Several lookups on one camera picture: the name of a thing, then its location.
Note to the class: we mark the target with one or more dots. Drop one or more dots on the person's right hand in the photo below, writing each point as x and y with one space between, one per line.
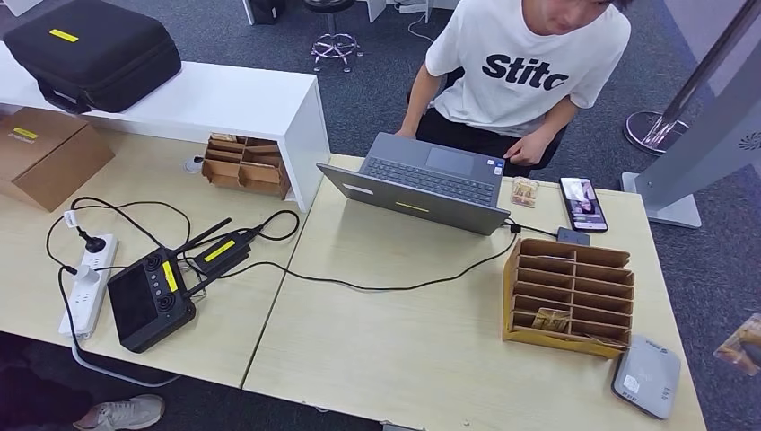
406 132

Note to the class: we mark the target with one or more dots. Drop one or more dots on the person's left hand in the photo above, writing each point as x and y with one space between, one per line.
528 150

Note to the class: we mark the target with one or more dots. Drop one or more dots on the gold patterned card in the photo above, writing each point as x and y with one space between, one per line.
525 192

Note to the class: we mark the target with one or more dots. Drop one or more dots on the black smartphone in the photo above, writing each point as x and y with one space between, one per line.
583 204

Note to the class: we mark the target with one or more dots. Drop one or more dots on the large cardboard card organizer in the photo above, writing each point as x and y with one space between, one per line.
535 342

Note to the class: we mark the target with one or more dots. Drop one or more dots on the gold ID card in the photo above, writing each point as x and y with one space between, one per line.
740 346

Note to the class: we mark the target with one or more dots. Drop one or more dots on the person's left forearm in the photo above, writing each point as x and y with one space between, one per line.
559 122

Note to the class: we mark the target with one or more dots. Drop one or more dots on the person's right forearm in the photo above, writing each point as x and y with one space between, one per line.
422 98

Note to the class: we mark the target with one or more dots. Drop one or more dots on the person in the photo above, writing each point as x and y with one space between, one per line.
517 41

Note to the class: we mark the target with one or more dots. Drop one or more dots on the gold card in organizer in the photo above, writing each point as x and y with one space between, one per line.
551 320

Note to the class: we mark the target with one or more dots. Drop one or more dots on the grey laptop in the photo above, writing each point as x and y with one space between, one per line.
428 178

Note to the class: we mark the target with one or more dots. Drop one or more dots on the black office chair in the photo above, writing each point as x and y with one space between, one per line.
455 76

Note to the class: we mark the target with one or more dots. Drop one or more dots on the small grey adapter hub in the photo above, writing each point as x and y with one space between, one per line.
573 237

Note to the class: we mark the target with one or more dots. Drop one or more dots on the chrome stool base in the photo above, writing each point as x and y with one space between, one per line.
334 44

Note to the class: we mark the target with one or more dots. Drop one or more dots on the chrome stanchion pole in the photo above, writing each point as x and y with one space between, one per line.
660 128

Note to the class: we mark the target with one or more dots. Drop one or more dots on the small cardboard divider organizer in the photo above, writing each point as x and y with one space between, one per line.
242 169

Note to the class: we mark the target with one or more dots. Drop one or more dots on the grey kiosk stand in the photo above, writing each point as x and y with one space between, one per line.
707 149

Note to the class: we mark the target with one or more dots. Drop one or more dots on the white desk shelf riser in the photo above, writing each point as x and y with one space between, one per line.
226 98

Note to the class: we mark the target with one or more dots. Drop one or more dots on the black box on floor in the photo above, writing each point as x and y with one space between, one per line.
266 11

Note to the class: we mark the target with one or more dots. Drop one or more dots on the black power brick yellow label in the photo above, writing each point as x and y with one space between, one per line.
222 253

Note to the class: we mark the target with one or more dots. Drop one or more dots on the black controller with antennas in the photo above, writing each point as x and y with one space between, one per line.
147 303

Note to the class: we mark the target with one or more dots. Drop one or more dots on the black carrying case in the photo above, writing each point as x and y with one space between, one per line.
98 56

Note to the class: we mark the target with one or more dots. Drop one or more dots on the white plug adapter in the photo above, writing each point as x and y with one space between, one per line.
85 274

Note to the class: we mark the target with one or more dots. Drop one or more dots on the white power strip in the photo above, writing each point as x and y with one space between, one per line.
88 297

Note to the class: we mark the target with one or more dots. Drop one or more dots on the brown cardboard box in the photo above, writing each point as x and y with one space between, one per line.
47 157

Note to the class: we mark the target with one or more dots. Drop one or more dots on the white sneaker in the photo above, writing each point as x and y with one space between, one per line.
122 413

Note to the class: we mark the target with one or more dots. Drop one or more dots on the dark trouser leg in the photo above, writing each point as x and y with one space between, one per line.
35 392

